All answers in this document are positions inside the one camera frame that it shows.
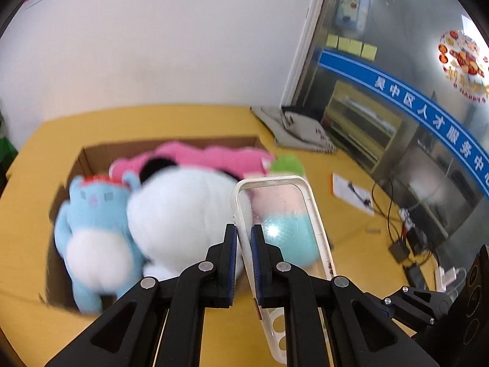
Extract clear phone case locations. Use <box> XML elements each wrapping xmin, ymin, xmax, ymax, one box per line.
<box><xmin>230</xmin><ymin>175</ymin><xmax>337</xmax><ymax>365</ymax></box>

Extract teal pink green plush toy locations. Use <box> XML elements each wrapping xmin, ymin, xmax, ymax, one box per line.
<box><xmin>244</xmin><ymin>155</ymin><xmax>325</xmax><ymax>268</ymax></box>

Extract black flat device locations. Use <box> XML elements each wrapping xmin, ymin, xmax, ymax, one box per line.
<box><xmin>405</xmin><ymin>264</ymin><xmax>425</xmax><ymax>287</ymax></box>

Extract black cable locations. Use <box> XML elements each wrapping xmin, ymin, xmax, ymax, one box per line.
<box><xmin>347</xmin><ymin>181</ymin><xmax>406</xmax><ymax>245</ymax></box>

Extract grey folded cloth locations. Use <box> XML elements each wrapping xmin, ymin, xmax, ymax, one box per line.
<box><xmin>250</xmin><ymin>105</ymin><xmax>339</xmax><ymax>154</ymax></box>

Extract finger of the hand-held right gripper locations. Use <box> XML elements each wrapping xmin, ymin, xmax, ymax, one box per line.
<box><xmin>363</xmin><ymin>285</ymin><xmax>453</xmax><ymax>331</ymax></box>

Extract yellow wooden shelf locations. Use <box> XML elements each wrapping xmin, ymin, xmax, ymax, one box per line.
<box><xmin>323</xmin><ymin>80</ymin><xmax>403</xmax><ymax>172</ymax></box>

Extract blue cartoon poster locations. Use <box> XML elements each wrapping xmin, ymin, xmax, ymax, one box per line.
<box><xmin>334</xmin><ymin>0</ymin><xmax>373</xmax><ymax>33</ymax></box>

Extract white power plug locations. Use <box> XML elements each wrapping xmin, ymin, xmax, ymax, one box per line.
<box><xmin>436</xmin><ymin>265</ymin><xmax>467</xmax><ymax>291</ymax></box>

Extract small electronics with wires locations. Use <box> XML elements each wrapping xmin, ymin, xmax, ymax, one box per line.
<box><xmin>399</xmin><ymin>208</ymin><xmax>428</xmax><ymax>255</ymax></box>

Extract black power adapter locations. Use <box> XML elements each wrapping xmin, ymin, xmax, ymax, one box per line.
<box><xmin>388</xmin><ymin>239</ymin><xmax>411</xmax><ymax>264</ymax></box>

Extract round festive door sticker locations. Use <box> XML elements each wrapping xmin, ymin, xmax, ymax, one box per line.
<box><xmin>437</xmin><ymin>28</ymin><xmax>489</xmax><ymax>104</ymax></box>

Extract white round plush toy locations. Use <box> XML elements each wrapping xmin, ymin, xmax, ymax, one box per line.
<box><xmin>126</xmin><ymin>157</ymin><xmax>253</xmax><ymax>287</ymax></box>

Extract pink bear plush toy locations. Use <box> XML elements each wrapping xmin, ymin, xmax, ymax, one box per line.
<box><xmin>109</xmin><ymin>141</ymin><xmax>274</xmax><ymax>180</ymax></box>

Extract green potted plant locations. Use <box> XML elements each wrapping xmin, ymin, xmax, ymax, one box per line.
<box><xmin>0</xmin><ymin>101</ymin><xmax>18</xmax><ymax>180</ymax></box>

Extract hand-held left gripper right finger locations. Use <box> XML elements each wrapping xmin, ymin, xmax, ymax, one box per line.
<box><xmin>250</xmin><ymin>225</ymin><xmax>440</xmax><ymax>367</ymax></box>

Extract blue and white plush toy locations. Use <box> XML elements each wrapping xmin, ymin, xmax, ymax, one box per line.
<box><xmin>53</xmin><ymin>174</ymin><xmax>148</xmax><ymax>314</ymax></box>

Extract brown cardboard box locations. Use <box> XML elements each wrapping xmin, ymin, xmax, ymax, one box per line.
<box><xmin>38</xmin><ymin>135</ymin><xmax>276</xmax><ymax>312</ymax></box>

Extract glass door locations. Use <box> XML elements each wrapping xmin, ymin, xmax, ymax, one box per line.
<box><xmin>283</xmin><ymin>0</ymin><xmax>489</xmax><ymax>253</ymax></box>

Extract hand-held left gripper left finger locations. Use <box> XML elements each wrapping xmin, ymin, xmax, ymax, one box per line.
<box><xmin>45</xmin><ymin>224</ymin><xmax>239</xmax><ymax>367</ymax></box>

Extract blue door banner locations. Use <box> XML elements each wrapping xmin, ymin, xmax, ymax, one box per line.
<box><xmin>315</xmin><ymin>48</ymin><xmax>489</xmax><ymax>199</ymax></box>

